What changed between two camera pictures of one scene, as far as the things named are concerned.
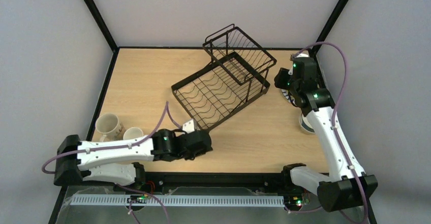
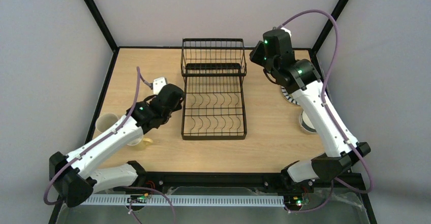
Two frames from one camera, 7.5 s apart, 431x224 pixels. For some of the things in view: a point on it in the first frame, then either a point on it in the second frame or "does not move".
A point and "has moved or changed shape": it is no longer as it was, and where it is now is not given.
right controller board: [296, 199] does not move
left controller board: [137, 199] does not move
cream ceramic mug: [109, 126] does not move
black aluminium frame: [219, 180] does not move
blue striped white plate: [287, 94] does not move
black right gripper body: [281, 80] to [254, 55]
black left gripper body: [205, 141] to [178, 99]
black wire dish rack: [239, 73] has moved or changed shape
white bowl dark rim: [305, 124] does not move
